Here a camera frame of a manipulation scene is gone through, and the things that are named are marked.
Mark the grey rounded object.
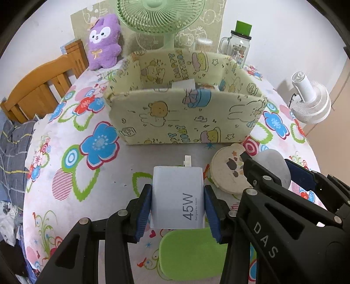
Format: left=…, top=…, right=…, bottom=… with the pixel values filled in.
left=253, top=149, right=291, bottom=189

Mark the cream round bear compact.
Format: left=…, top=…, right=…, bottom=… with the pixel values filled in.
left=209, top=143, right=250, bottom=195

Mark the green case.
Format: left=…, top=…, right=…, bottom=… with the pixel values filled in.
left=158, top=228, right=227, bottom=281

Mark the white 45W charger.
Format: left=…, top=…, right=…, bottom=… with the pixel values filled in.
left=150, top=155, right=205, bottom=230

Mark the card box with picture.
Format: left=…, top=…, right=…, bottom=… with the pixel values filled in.
left=196, top=83, right=219, bottom=91

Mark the floral tablecloth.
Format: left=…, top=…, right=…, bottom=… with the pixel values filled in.
left=23, top=71, right=320, bottom=283

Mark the white floor fan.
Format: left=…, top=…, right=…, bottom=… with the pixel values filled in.
left=290, top=71, right=332, bottom=124

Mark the yellow cartoon storage box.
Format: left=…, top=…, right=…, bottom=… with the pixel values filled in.
left=104, top=49, right=268, bottom=145

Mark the white crumpled clothing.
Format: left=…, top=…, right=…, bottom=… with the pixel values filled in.
left=0, top=201, right=23, bottom=247

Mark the glass mug jar green lid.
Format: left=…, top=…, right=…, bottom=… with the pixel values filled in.
left=218, top=21, right=252, bottom=69

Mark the cotton swab container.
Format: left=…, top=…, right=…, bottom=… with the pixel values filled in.
left=195, top=38, right=213, bottom=52

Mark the grey plaid blanket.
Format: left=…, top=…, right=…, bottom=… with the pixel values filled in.
left=0, top=118, right=38, bottom=208

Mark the green desk fan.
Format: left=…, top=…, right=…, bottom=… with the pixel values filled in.
left=115, top=0, right=206, bottom=49

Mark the purple plush bunny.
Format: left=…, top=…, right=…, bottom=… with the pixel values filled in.
left=87, top=14, right=122, bottom=70

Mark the beige cartoon wall mat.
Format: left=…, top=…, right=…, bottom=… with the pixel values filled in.
left=71, top=0, right=226, bottom=56

